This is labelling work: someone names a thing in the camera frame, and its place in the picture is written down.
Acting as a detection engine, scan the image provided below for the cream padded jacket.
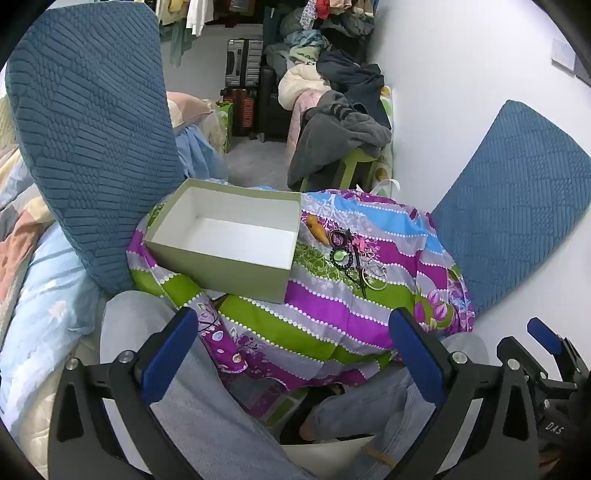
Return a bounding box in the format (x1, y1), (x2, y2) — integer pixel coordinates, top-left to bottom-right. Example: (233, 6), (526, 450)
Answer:
(278, 64), (334, 112)

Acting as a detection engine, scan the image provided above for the grey hoodie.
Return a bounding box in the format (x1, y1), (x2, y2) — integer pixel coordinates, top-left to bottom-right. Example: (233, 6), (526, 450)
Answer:
(288, 90), (394, 193)

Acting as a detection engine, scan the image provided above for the pink jacket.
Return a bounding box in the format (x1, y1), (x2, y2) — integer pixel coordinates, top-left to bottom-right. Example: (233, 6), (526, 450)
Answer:
(292, 90), (334, 140)

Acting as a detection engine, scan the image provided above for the light blue cloth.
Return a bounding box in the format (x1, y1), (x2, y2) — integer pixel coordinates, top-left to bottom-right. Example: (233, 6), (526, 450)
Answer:
(174, 126), (229, 184)

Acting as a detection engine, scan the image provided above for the red suitcase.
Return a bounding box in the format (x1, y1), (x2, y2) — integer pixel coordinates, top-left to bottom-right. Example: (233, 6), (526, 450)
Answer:
(229, 87), (258, 137)

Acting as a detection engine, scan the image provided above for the small blue textured cushion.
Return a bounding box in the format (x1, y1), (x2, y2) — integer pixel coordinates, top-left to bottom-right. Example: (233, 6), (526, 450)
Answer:
(431, 99), (591, 320)

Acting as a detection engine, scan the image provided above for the black bead bracelet green pendant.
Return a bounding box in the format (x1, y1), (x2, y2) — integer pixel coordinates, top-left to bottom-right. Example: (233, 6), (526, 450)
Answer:
(330, 247), (358, 268)

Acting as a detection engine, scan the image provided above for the green stool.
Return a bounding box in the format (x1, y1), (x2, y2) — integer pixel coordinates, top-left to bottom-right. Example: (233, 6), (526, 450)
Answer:
(329, 149), (380, 193)

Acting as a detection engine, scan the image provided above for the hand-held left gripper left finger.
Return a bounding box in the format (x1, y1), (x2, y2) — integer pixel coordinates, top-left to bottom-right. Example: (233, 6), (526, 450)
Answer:
(47, 306), (199, 480)

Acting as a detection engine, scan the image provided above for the cream lace cloth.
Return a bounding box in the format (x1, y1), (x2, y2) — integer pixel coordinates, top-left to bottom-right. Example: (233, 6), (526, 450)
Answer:
(198, 110), (230, 154)

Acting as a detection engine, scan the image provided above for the grey suitcase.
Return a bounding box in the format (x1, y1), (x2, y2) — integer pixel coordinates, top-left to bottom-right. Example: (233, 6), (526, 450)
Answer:
(225, 38), (264, 89)

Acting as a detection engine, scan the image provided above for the large blue textured cushion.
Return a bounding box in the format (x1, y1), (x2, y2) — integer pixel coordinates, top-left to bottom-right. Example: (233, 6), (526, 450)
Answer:
(4, 0), (186, 295)

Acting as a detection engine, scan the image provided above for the dark navy garment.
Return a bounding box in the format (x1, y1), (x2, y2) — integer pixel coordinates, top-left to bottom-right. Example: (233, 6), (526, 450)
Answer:
(316, 49), (387, 126)

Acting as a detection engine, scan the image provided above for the pile of mixed clothes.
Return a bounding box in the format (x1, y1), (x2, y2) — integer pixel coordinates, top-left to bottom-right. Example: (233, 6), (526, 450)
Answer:
(263, 0), (385, 70)

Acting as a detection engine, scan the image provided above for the light blue bedding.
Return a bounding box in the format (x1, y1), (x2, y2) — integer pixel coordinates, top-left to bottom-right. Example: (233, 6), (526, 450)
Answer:
(0, 226), (108, 418)

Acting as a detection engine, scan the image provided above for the black cord necklace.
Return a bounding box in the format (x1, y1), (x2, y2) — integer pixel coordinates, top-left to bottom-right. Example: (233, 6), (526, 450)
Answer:
(344, 228), (370, 298)

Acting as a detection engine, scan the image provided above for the colourful striped floral quilt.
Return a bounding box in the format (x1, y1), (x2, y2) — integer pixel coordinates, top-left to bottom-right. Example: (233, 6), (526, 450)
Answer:
(127, 185), (476, 418)

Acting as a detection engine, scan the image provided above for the person's right leg in jeans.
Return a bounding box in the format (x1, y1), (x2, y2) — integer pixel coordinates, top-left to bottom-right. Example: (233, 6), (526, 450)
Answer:
(300, 332), (490, 480)

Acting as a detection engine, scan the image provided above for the pastel patchwork quilt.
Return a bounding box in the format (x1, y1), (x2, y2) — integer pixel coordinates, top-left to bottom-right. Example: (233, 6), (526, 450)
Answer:
(0, 92), (61, 296)

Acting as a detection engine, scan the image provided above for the silver bangle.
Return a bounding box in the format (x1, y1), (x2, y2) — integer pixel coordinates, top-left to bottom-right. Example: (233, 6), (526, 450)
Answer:
(361, 265), (391, 291)

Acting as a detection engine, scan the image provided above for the green cardboard box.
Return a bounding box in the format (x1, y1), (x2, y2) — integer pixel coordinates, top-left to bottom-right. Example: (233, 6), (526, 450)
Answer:
(143, 178), (303, 304)

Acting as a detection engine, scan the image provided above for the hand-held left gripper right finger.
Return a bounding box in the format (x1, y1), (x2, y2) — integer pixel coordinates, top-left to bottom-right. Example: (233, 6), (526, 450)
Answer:
(389, 307), (541, 480)

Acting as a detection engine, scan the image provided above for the pink pillow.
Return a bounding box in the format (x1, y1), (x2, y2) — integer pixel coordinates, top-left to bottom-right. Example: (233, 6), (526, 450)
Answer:
(166, 91), (216, 128)

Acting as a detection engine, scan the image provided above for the green shopping bag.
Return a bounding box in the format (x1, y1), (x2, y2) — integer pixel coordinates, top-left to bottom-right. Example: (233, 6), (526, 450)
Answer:
(216, 100), (235, 154)

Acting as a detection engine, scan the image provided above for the white paper sheet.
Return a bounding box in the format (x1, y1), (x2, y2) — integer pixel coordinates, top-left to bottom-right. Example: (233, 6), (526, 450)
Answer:
(281, 436), (371, 480)

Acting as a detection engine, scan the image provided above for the black suitcase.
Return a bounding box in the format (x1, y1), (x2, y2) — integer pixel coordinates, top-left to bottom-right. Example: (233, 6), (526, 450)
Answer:
(257, 65), (297, 145)

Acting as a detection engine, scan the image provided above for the orange carrot-shaped pendant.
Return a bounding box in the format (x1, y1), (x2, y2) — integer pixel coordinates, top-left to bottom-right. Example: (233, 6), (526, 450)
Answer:
(305, 215), (331, 244)

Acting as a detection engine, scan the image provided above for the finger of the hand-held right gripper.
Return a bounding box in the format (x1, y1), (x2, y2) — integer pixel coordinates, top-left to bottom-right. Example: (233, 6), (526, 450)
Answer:
(527, 318), (591, 385)

